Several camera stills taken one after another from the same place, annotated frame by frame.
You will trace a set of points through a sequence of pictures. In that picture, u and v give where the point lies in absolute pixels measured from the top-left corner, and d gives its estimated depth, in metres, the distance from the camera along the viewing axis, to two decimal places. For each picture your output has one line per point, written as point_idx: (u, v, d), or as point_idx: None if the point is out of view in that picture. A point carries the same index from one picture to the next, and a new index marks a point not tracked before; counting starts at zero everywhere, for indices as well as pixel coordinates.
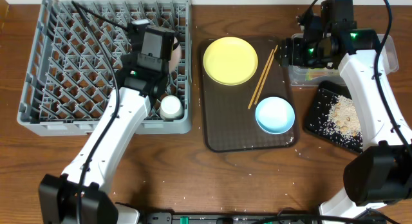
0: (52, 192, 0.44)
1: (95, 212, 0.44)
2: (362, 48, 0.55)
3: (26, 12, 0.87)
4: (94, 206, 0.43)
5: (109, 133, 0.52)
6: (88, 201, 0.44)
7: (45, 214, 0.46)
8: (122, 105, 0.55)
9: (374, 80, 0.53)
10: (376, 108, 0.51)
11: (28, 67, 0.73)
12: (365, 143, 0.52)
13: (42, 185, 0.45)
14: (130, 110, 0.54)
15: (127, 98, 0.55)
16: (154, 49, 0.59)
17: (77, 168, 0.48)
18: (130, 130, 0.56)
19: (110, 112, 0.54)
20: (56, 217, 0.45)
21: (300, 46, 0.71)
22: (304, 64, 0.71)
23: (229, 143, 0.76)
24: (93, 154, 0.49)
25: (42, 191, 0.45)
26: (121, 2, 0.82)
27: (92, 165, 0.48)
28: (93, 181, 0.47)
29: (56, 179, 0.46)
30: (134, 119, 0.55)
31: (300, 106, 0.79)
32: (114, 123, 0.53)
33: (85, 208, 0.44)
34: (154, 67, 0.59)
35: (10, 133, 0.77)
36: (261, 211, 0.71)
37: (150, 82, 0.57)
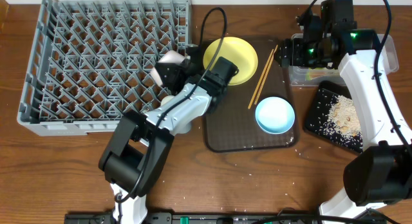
0: (131, 124, 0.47)
1: (163, 152, 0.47)
2: (362, 48, 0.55)
3: (26, 12, 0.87)
4: (165, 146, 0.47)
5: (183, 105, 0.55)
6: (162, 141, 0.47)
7: (110, 143, 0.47)
8: (194, 93, 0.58)
9: (374, 79, 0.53)
10: (376, 108, 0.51)
11: (28, 67, 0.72)
12: (365, 143, 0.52)
13: (125, 114, 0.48)
14: (199, 99, 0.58)
15: (199, 91, 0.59)
16: (221, 71, 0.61)
17: (154, 114, 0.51)
18: (191, 116, 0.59)
19: (183, 94, 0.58)
20: (121, 150, 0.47)
21: (301, 46, 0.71)
22: (304, 64, 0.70)
23: (229, 143, 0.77)
24: (169, 111, 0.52)
25: (121, 121, 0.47)
26: (121, 2, 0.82)
27: (167, 118, 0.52)
28: (165, 127, 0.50)
29: (137, 116, 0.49)
30: (198, 107, 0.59)
31: (300, 106, 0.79)
32: (187, 102, 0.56)
33: (156, 146, 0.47)
34: (218, 84, 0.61)
35: (9, 132, 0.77)
36: (261, 211, 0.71)
37: (214, 92, 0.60)
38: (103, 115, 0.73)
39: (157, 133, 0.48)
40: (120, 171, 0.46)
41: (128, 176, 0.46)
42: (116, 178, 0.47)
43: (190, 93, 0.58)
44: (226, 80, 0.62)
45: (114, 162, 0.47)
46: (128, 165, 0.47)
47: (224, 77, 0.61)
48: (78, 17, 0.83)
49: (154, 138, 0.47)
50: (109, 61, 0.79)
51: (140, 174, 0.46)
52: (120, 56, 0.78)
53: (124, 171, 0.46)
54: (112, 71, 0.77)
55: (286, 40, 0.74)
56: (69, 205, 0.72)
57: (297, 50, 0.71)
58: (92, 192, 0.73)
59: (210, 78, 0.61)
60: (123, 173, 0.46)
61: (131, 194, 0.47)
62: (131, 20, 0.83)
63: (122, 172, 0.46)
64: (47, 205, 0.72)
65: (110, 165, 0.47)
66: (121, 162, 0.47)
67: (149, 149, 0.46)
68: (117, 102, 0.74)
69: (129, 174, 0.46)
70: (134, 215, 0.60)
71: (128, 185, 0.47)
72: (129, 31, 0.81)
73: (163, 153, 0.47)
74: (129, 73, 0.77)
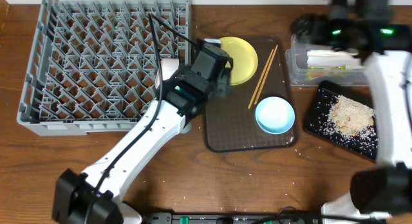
0: (67, 190, 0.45)
1: (103, 221, 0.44)
2: (393, 47, 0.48)
3: (27, 12, 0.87)
4: (103, 217, 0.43)
5: (141, 141, 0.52)
6: (98, 208, 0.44)
7: (55, 205, 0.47)
8: (159, 118, 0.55)
9: (401, 87, 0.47)
10: (400, 121, 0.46)
11: (28, 67, 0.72)
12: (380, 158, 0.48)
13: (60, 179, 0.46)
14: (165, 126, 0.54)
15: (166, 109, 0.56)
16: (203, 69, 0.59)
17: (98, 170, 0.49)
18: (156, 147, 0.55)
19: (144, 124, 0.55)
20: (64, 213, 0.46)
21: (323, 23, 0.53)
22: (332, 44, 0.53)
23: (229, 143, 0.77)
24: (116, 161, 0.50)
25: (58, 186, 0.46)
26: (121, 2, 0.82)
27: (112, 172, 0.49)
28: (108, 190, 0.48)
29: (75, 178, 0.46)
30: (166, 134, 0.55)
31: (301, 106, 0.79)
32: (146, 135, 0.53)
33: (94, 212, 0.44)
34: (198, 87, 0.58)
35: (10, 132, 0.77)
36: (261, 211, 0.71)
37: (191, 102, 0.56)
38: (103, 115, 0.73)
39: (97, 199, 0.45)
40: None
41: None
42: None
43: (154, 119, 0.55)
44: (209, 80, 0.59)
45: (63, 222, 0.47)
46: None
47: (206, 76, 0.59)
48: (78, 17, 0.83)
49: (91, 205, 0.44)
50: (109, 61, 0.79)
51: None
52: (120, 56, 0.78)
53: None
54: (112, 71, 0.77)
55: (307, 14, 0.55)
56: None
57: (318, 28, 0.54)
58: None
59: (188, 82, 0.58)
60: None
61: None
62: (131, 20, 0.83)
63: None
64: (47, 205, 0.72)
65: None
66: (69, 223, 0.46)
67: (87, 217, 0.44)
68: (117, 102, 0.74)
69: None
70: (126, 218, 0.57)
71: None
72: (129, 31, 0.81)
73: (103, 222, 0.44)
74: (129, 73, 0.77)
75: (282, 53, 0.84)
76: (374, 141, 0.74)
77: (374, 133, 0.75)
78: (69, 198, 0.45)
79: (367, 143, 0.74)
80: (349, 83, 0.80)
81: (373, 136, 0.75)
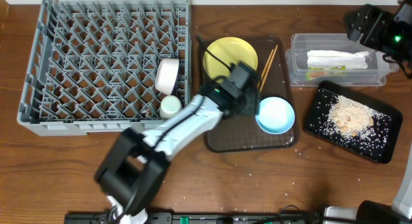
0: (126, 144, 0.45)
1: (158, 178, 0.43)
2: None
3: (27, 12, 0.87)
4: (159, 172, 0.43)
5: (188, 122, 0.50)
6: (154, 165, 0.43)
7: (106, 159, 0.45)
8: (203, 107, 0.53)
9: None
10: None
11: (28, 67, 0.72)
12: (394, 201, 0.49)
13: (125, 132, 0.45)
14: (207, 114, 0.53)
15: (206, 103, 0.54)
16: (238, 79, 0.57)
17: (153, 133, 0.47)
18: (197, 132, 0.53)
19: (190, 108, 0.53)
20: (116, 167, 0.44)
21: (387, 24, 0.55)
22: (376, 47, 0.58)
23: (229, 143, 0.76)
24: (168, 130, 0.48)
25: (121, 138, 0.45)
26: (121, 2, 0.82)
27: (167, 138, 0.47)
28: (163, 150, 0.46)
29: (134, 134, 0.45)
30: (205, 124, 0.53)
31: (300, 106, 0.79)
32: (192, 118, 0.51)
33: (149, 170, 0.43)
34: (233, 94, 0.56)
35: (10, 132, 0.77)
36: (261, 211, 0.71)
37: (226, 104, 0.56)
38: (103, 115, 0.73)
39: (152, 158, 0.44)
40: (114, 187, 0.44)
41: (121, 194, 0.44)
42: (112, 194, 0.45)
43: (198, 108, 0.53)
44: (243, 89, 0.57)
45: (109, 177, 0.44)
46: (123, 182, 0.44)
47: (241, 86, 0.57)
48: (78, 17, 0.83)
49: (147, 162, 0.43)
50: (109, 61, 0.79)
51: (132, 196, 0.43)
52: (120, 56, 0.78)
53: (119, 189, 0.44)
54: (112, 71, 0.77)
55: (371, 9, 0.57)
56: (69, 205, 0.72)
57: (379, 28, 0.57)
58: (92, 192, 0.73)
59: (224, 88, 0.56)
60: (118, 191, 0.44)
61: (124, 213, 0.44)
62: (131, 20, 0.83)
63: (117, 188, 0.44)
64: (48, 205, 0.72)
65: (105, 181, 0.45)
66: (117, 178, 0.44)
67: (143, 172, 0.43)
68: (117, 102, 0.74)
69: (123, 194, 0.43)
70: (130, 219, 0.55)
71: (122, 203, 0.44)
72: (129, 31, 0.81)
73: (158, 180, 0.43)
74: (129, 73, 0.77)
75: (282, 53, 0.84)
76: (374, 141, 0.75)
77: (374, 134, 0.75)
78: (127, 153, 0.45)
79: (367, 143, 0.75)
80: (349, 83, 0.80)
81: (373, 136, 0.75)
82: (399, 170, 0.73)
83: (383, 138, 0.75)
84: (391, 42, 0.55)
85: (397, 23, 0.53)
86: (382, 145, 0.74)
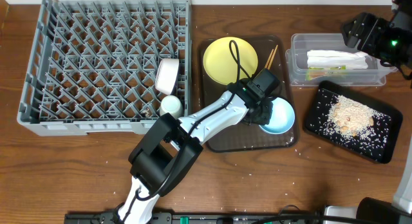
0: (164, 128, 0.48)
1: (190, 161, 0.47)
2: None
3: (27, 12, 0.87)
4: (192, 156, 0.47)
5: (219, 115, 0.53)
6: (190, 150, 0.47)
7: (143, 141, 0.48)
8: (232, 103, 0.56)
9: None
10: None
11: (28, 67, 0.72)
12: (394, 197, 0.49)
13: (163, 116, 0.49)
14: (236, 109, 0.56)
15: (235, 100, 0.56)
16: (262, 82, 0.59)
17: (188, 120, 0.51)
18: (224, 125, 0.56)
19: (221, 102, 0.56)
20: (151, 149, 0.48)
21: (383, 31, 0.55)
22: (373, 54, 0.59)
23: (229, 143, 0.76)
24: (201, 120, 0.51)
25: (159, 122, 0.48)
26: (121, 2, 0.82)
27: (201, 127, 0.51)
28: (196, 136, 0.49)
29: (172, 120, 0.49)
30: (233, 119, 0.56)
31: (301, 106, 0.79)
32: (223, 111, 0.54)
33: (185, 154, 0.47)
34: (258, 95, 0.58)
35: (10, 132, 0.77)
36: (261, 211, 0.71)
37: (250, 104, 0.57)
38: (103, 115, 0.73)
39: (188, 143, 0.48)
40: (146, 168, 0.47)
41: (154, 175, 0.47)
42: (143, 174, 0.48)
43: (228, 103, 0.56)
44: (266, 93, 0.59)
45: (143, 159, 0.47)
46: (156, 164, 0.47)
47: (264, 89, 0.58)
48: (78, 17, 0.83)
49: (183, 147, 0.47)
50: (109, 61, 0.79)
51: (166, 177, 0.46)
52: (120, 56, 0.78)
53: (152, 170, 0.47)
54: (112, 71, 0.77)
55: (367, 17, 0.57)
56: (69, 205, 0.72)
57: (375, 34, 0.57)
58: (92, 192, 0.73)
59: (250, 88, 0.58)
60: (150, 172, 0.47)
61: (154, 192, 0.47)
62: (131, 20, 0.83)
63: (150, 168, 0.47)
64: (48, 205, 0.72)
65: (139, 161, 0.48)
66: (150, 160, 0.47)
67: (178, 155, 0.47)
68: (117, 102, 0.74)
69: (156, 174, 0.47)
70: (141, 216, 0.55)
71: (152, 183, 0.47)
72: (129, 31, 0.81)
73: (190, 163, 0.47)
74: (129, 73, 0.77)
75: (282, 53, 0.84)
76: (374, 141, 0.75)
77: (374, 133, 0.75)
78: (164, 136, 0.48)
79: (367, 143, 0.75)
80: (349, 83, 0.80)
81: (373, 136, 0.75)
82: (398, 170, 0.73)
83: (383, 138, 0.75)
84: (388, 47, 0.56)
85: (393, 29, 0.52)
86: (382, 145, 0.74)
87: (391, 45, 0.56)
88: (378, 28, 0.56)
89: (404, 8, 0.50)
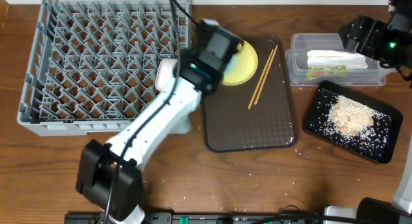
0: (92, 159, 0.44)
1: (128, 189, 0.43)
2: None
3: (27, 12, 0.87)
4: (128, 185, 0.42)
5: (159, 118, 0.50)
6: (121, 176, 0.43)
7: (80, 175, 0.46)
8: (176, 93, 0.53)
9: None
10: None
11: (28, 67, 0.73)
12: (394, 196, 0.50)
13: (87, 149, 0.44)
14: (183, 100, 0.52)
15: (183, 85, 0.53)
16: (217, 49, 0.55)
17: (121, 140, 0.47)
18: (176, 120, 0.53)
19: (164, 96, 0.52)
20: (89, 181, 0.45)
21: (381, 33, 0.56)
22: (373, 56, 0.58)
23: (229, 143, 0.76)
24: (138, 132, 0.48)
25: (84, 155, 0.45)
26: (121, 2, 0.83)
27: (136, 143, 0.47)
28: (132, 158, 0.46)
29: (97, 147, 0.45)
30: (182, 111, 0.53)
31: (300, 106, 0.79)
32: (163, 110, 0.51)
33: (118, 181, 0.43)
34: (213, 65, 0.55)
35: (10, 132, 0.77)
36: (261, 211, 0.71)
37: (206, 78, 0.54)
38: (103, 115, 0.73)
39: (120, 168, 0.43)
40: (95, 198, 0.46)
41: (102, 203, 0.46)
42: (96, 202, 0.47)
43: (172, 95, 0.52)
44: (223, 60, 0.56)
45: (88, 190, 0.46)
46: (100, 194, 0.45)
47: (220, 56, 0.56)
48: (78, 17, 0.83)
49: (114, 174, 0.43)
50: (109, 61, 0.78)
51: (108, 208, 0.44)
52: (120, 56, 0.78)
53: (100, 199, 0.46)
54: (112, 71, 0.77)
55: (365, 20, 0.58)
56: (69, 205, 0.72)
57: (373, 36, 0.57)
58: None
59: (203, 61, 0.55)
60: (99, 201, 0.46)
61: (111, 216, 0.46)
62: (131, 20, 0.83)
63: (98, 198, 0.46)
64: (47, 205, 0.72)
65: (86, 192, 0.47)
66: (95, 190, 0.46)
67: (112, 186, 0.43)
68: (116, 102, 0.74)
69: (103, 204, 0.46)
70: (129, 219, 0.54)
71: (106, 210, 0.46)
72: (129, 31, 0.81)
73: (128, 190, 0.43)
74: (129, 73, 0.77)
75: (282, 53, 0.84)
76: (374, 141, 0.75)
77: (374, 134, 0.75)
78: (94, 168, 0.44)
79: (367, 143, 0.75)
80: (349, 83, 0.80)
81: (373, 136, 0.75)
82: (398, 170, 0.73)
83: (383, 138, 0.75)
84: (387, 50, 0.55)
85: (391, 31, 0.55)
86: (382, 145, 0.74)
87: (389, 47, 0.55)
88: (376, 29, 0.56)
89: (401, 10, 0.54)
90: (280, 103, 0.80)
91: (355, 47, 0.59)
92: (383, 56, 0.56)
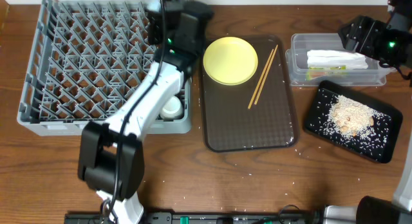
0: (92, 138, 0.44)
1: (133, 159, 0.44)
2: None
3: (27, 12, 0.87)
4: (133, 154, 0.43)
5: (149, 98, 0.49)
6: (127, 149, 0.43)
7: (81, 159, 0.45)
8: (161, 75, 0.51)
9: None
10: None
11: (28, 67, 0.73)
12: (394, 194, 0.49)
13: (86, 127, 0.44)
14: (168, 80, 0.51)
15: (166, 69, 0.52)
16: (188, 29, 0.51)
17: (117, 119, 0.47)
18: (165, 100, 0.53)
19: (149, 80, 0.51)
20: (92, 163, 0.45)
21: (381, 33, 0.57)
22: (372, 55, 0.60)
23: (229, 143, 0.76)
24: (133, 109, 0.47)
25: (83, 136, 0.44)
26: (121, 2, 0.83)
27: (132, 119, 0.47)
28: (132, 132, 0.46)
29: (96, 127, 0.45)
30: (170, 91, 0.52)
31: (300, 106, 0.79)
32: (152, 91, 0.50)
33: (123, 154, 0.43)
34: (188, 48, 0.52)
35: (10, 132, 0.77)
36: (261, 211, 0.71)
37: (185, 61, 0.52)
38: (103, 115, 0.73)
39: (122, 141, 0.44)
40: (98, 180, 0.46)
41: (107, 184, 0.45)
42: (99, 186, 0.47)
43: (157, 77, 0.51)
44: (199, 38, 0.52)
45: (91, 173, 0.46)
46: (104, 174, 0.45)
47: (193, 36, 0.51)
48: (78, 17, 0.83)
49: (118, 148, 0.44)
50: (109, 61, 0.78)
51: (116, 184, 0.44)
52: (120, 56, 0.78)
53: (103, 180, 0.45)
54: (112, 71, 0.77)
55: (364, 19, 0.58)
56: (69, 205, 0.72)
57: (373, 36, 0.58)
58: (92, 192, 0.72)
59: (179, 44, 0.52)
60: (103, 182, 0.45)
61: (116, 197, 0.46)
62: (131, 20, 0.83)
63: (102, 179, 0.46)
64: (47, 205, 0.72)
65: (89, 176, 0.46)
66: (99, 169, 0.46)
67: (117, 159, 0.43)
68: (116, 102, 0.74)
69: (107, 183, 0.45)
70: (129, 215, 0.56)
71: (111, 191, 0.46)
72: (129, 31, 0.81)
73: (134, 161, 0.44)
74: (129, 73, 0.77)
75: (282, 53, 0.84)
76: (374, 141, 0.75)
77: (374, 133, 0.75)
78: (96, 147, 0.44)
79: (367, 143, 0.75)
80: (349, 83, 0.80)
81: (373, 136, 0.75)
82: (398, 170, 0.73)
83: (383, 138, 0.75)
84: (386, 49, 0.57)
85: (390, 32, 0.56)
86: (382, 145, 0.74)
87: (388, 47, 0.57)
88: (376, 30, 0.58)
89: (401, 10, 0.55)
90: (280, 103, 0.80)
91: (355, 46, 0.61)
92: (383, 56, 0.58)
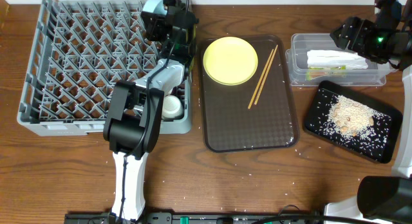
0: (123, 93, 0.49)
1: (159, 107, 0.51)
2: None
3: (27, 12, 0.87)
4: (159, 102, 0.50)
5: (161, 74, 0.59)
6: (155, 98, 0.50)
7: (109, 114, 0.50)
8: (170, 62, 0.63)
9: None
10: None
11: (28, 67, 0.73)
12: (393, 167, 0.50)
13: (116, 84, 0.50)
14: (174, 67, 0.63)
15: (173, 62, 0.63)
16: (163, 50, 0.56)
17: (141, 80, 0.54)
18: (170, 84, 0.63)
19: (159, 65, 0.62)
20: (120, 116, 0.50)
21: (369, 30, 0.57)
22: (363, 53, 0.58)
23: (229, 143, 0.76)
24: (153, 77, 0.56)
25: (114, 91, 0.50)
26: (121, 2, 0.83)
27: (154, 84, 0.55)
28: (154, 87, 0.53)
29: (125, 82, 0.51)
30: (176, 76, 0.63)
31: (300, 104, 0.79)
32: (165, 70, 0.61)
33: (152, 104, 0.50)
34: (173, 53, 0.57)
35: (10, 132, 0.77)
36: (261, 211, 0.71)
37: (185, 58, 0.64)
38: (103, 115, 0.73)
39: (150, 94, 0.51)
40: (122, 134, 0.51)
41: (132, 138, 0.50)
42: (122, 142, 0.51)
43: (166, 64, 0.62)
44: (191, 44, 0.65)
45: (116, 129, 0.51)
46: (130, 127, 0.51)
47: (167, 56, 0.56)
48: (78, 17, 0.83)
49: (148, 98, 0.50)
50: (109, 61, 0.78)
51: (144, 134, 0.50)
52: (120, 56, 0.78)
53: (128, 132, 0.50)
54: (112, 71, 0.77)
55: (354, 18, 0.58)
56: (69, 205, 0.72)
57: (363, 35, 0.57)
58: (92, 192, 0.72)
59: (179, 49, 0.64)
60: (128, 136, 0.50)
61: (140, 151, 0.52)
62: (131, 20, 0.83)
63: (127, 134, 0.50)
64: (47, 205, 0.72)
65: (113, 133, 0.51)
66: (124, 125, 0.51)
67: (147, 107, 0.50)
68: None
69: (132, 136, 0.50)
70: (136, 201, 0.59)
71: (134, 146, 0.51)
72: (129, 31, 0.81)
73: (160, 110, 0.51)
74: (129, 72, 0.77)
75: (282, 53, 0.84)
76: (374, 141, 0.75)
77: (374, 133, 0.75)
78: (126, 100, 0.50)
79: (367, 143, 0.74)
80: (349, 83, 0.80)
81: (373, 136, 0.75)
82: None
83: (383, 138, 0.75)
84: (375, 44, 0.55)
85: (378, 29, 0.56)
86: (382, 145, 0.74)
87: (377, 41, 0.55)
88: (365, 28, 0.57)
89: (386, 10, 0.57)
90: (280, 103, 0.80)
91: (347, 45, 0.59)
92: (373, 53, 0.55)
